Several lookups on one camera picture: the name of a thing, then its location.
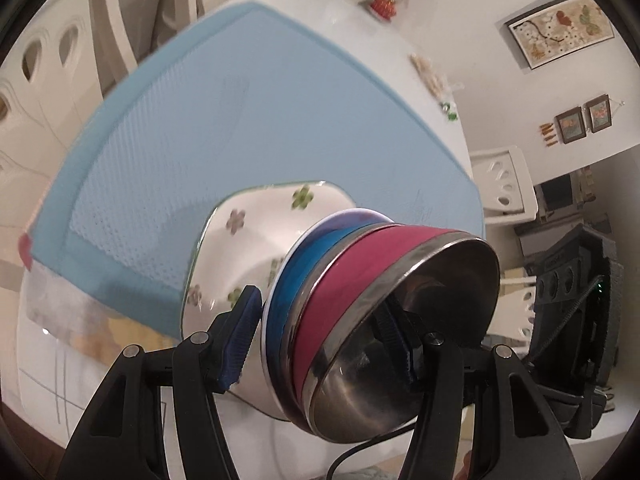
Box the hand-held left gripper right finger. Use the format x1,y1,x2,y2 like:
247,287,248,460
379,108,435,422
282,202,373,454
375,304,581,480

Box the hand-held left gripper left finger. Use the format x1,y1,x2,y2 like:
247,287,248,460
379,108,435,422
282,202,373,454
55,285,263,480

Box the blue steel bowl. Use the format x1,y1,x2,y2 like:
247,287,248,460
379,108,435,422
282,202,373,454
264,220,396,411

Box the magenta steel bowl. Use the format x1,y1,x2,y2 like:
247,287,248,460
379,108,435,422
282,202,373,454
282,225,502,445

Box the small green floral plate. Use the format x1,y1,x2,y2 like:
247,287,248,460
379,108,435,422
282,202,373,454
179,180,361,418

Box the pink cartoon bowl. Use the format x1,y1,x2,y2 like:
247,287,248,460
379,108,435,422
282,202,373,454
261,207,397,391

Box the white carved dining chair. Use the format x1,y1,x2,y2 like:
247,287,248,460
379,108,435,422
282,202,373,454
0,10,116,271
102,0,216,86
469,145,540,223
482,265,538,348

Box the dark kitchen appliance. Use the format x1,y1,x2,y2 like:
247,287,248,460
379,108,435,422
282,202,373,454
534,174,576,213

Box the teal quilted clothing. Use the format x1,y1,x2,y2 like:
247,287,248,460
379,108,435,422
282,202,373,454
350,464,403,480

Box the small framed picture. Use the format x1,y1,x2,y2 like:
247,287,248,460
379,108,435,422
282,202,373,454
554,106,587,144
584,94,615,134

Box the light blue table mat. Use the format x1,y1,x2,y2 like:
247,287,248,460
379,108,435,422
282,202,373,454
22,2,486,341

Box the clear snack packet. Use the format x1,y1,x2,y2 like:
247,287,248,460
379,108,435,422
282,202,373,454
410,52,461,98

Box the large framed picture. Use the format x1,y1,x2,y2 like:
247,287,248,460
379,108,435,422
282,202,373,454
504,0,617,70

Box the black cable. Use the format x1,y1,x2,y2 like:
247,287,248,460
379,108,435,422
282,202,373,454
327,422,418,480

